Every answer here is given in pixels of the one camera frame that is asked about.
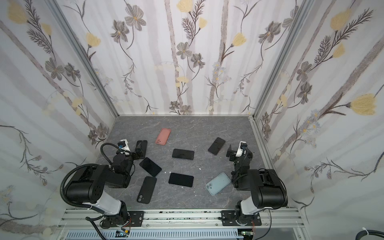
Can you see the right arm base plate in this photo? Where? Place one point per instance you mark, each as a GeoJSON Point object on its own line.
{"type": "Point", "coordinates": [231, 218]}

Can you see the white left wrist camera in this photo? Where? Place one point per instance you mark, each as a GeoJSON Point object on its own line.
{"type": "Point", "coordinates": [123, 145]}

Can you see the black phone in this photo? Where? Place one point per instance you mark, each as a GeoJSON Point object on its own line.
{"type": "Point", "coordinates": [181, 180]}
{"type": "Point", "coordinates": [150, 167]}
{"type": "Point", "coordinates": [183, 154]}
{"type": "Point", "coordinates": [216, 146]}

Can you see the aluminium mounting rail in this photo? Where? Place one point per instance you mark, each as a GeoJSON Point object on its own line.
{"type": "Point", "coordinates": [210, 219]}

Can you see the black phone case front left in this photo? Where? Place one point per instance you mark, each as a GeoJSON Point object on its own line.
{"type": "Point", "coordinates": [147, 189]}

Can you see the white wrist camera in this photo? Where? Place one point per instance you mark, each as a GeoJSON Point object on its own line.
{"type": "Point", "coordinates": [241, 147]}
{"type": "Point", "coordinates": [123, 145]}

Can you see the black phone case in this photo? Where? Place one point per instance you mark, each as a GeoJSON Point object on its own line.
{"type": "Point", "coordinates": [147, 189]}
{"type": "Point", "coordinates": [140, 150]}

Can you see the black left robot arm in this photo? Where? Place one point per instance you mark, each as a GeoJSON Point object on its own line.
{"type": "Point", "coordinates": [84, 186]}

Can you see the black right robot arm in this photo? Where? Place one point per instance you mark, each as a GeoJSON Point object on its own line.
{"type": "Point", "coordinates": [267, 190]}

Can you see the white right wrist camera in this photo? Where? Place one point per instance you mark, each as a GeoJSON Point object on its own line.
{"type": "Point", "coordinates": [241, 147]}

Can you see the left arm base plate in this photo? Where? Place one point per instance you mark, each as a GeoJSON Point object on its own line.
{"type": "Point", "coordinates": [133, 218]}

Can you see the white slotted cable duct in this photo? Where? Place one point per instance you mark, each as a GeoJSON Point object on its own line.
{"type": "Point", "coordinates": [177, 234]}

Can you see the small green circuit board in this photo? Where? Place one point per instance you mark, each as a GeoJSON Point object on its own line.
{"type": "Point", "coordinates": [122, 234]}

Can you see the pink phone case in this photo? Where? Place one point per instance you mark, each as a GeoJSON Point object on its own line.
{"type": "Point", "coordinates": [163, 136]}

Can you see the light blue phone case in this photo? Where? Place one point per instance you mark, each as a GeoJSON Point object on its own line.
{"type": "Point", "coordinates": [217, 184]}

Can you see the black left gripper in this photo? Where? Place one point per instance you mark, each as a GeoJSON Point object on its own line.
{"type": "Point", "coordinates": [132, 154]}

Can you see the black phone case far left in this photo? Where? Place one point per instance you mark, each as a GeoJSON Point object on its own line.
{"type": "Point", "coordinates": [140, 150]}

